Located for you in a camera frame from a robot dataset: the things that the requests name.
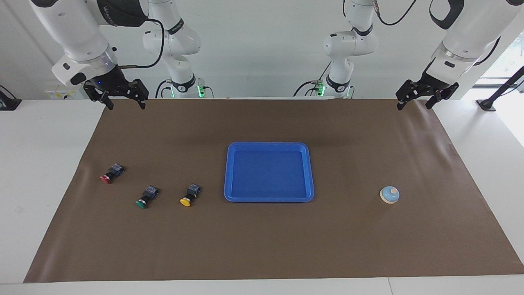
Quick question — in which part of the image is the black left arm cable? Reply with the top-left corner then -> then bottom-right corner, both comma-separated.
373,0 -> 502,66

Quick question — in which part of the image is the blue plastic tray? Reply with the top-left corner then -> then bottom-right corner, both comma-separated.
224,142 -> 315,203

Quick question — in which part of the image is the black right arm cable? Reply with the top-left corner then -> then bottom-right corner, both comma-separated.
119,18 -> 165,69

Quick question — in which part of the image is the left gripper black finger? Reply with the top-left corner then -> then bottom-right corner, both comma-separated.
395,79 -> 422,111
425,82 -> 460,111

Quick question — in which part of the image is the green push button switch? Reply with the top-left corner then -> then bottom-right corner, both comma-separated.
136,185 -> 160,209

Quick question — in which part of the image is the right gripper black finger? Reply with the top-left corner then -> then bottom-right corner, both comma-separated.
84,81 -> 115,111
122,79 -> 149,110

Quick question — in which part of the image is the bright window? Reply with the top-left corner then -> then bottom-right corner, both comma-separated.
479,31 -> 524,89

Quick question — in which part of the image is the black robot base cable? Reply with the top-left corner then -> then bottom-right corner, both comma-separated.
293,81 -> 326,97
155,79 -> 172,99

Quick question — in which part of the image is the black stand with square base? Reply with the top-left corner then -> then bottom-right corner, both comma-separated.
0,85 -> 22,111

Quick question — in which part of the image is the light blue service bell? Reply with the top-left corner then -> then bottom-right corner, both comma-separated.
379,186 -> 400,204

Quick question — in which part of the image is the red push button switch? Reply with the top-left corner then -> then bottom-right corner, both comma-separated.
100,163 -> 125,184

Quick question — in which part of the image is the white wall socket box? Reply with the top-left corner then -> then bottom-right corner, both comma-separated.
45,88 -> 88,100

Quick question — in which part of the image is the black stand with long pole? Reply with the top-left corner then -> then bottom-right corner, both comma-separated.
476,66 -> 524,112

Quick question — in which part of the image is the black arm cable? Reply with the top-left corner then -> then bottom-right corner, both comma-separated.
373,0 -> 502,66
119,18 -> 165,69

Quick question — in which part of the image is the yellow push button switch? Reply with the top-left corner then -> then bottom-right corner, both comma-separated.
180,184 -> 201,207

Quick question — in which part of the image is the brown table mat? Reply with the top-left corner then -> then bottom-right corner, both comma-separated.
23,98 -> 524,283

